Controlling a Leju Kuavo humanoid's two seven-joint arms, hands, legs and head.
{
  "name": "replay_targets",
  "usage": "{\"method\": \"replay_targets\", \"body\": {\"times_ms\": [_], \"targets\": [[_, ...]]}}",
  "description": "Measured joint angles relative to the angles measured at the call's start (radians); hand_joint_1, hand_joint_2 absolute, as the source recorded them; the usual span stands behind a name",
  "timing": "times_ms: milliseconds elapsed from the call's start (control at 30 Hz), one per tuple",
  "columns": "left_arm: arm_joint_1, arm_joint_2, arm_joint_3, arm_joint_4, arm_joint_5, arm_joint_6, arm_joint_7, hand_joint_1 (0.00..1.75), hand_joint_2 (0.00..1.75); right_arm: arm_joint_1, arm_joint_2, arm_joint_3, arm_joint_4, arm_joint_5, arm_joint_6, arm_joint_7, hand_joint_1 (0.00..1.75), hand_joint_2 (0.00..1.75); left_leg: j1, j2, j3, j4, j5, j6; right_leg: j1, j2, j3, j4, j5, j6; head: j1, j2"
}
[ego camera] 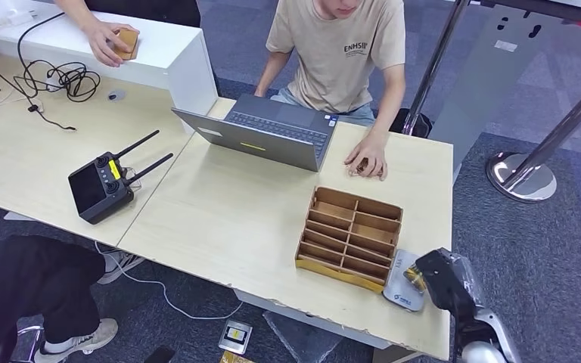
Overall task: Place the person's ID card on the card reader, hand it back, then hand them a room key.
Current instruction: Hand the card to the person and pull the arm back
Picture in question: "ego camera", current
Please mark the person's right forearm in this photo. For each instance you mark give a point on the person's right forearm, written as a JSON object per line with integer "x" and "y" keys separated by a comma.
{"x": 270, "y": 75}
{"x": 77, "y": 12}

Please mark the white card reader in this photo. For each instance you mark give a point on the white card reader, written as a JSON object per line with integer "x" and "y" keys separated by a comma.
{"x": 401, "y": 295}

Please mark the black beam with red end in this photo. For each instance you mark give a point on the black beam with red end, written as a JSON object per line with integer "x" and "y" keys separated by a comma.
{"x": 546, "y": 7}

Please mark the person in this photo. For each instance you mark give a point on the person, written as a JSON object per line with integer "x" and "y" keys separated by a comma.
{"x": 20, "y": 285}
{"x": 145, "y": 10}
{"x": 335, "y": 65}

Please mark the person's left hand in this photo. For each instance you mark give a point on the person's left hand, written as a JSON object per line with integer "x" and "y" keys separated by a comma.
{"x": 370, "y": 150}

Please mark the black remote controller with antennas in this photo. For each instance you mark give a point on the black remote controller with antennas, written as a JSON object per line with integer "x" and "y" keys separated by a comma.
{"x": 92, "y": 193}

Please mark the white desk frame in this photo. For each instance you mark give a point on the white desk frame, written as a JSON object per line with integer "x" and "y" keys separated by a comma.
{"x": 295, "y": 313}

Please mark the white sneaker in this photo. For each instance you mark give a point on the white sneaker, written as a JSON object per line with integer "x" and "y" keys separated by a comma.
{"x": 122, "y": 265}
{"x": 85, "y": 339}

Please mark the white counter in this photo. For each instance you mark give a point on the white counter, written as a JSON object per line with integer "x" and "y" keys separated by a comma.
{"x": 185, "y": 75}

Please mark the person's left forearm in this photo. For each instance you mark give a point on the person's left forearm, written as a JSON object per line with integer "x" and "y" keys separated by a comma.
{"x": 388, "y": 100}

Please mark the grey laptop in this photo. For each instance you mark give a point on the grey laptop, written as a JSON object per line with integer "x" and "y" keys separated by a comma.
{"x": 258, "y": 140}

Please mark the person's right hand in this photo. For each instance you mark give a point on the person's right hand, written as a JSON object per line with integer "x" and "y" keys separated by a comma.
{"x": 101, "y": 40}

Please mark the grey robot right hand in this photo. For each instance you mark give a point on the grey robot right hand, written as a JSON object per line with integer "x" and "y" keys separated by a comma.
{"x": 448, "y": 280}

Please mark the silver device with yellow sticker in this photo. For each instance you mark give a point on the silver device with yellow sticker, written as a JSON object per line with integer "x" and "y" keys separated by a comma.
{"x": 235, "y": 337}

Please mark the brown divided organizer box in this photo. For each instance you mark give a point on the brown divided organizer box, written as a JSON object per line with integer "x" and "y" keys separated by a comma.
{"x": 338, "y": 276}

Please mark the grey panel with holes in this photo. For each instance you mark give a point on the grey panel with holes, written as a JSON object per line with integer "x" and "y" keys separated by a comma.
{"x": 491, "y": 75}

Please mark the grey round desk grommet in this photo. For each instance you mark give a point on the grey round desk grommet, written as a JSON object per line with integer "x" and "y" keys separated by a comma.
{"x": 116, "y": 95}

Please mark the chrome stanchion post black base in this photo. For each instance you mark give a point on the chrome stanchion post black base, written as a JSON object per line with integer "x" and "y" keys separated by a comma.
{"x": 436, "y": 60}

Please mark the chrome chair leg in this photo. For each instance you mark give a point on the chrome chair leg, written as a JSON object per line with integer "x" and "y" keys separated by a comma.
{"x": 26, "y": 343}

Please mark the gold card pack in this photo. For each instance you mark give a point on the gold card pack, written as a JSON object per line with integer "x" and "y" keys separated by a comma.
{"x": 231, "y": 358}

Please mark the brown wooden block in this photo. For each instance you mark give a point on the brown wooden block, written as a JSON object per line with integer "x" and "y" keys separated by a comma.
{"x": 129, "y": 45}

